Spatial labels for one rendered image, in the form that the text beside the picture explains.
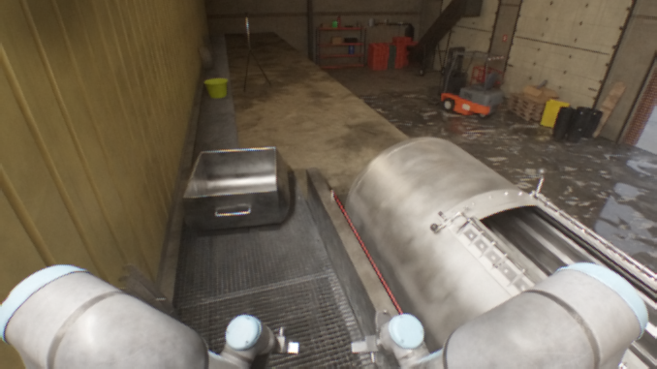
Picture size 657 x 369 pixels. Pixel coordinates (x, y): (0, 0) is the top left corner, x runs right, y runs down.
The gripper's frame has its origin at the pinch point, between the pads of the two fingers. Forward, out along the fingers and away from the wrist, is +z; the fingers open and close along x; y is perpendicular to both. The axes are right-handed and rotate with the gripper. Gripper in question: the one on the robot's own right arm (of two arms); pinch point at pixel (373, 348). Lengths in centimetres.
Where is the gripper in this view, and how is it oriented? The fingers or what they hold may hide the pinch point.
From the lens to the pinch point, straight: 131.8
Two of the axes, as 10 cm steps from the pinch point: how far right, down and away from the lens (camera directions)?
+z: -1.8, 6.1, 7.7
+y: 1.1, 7.9, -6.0
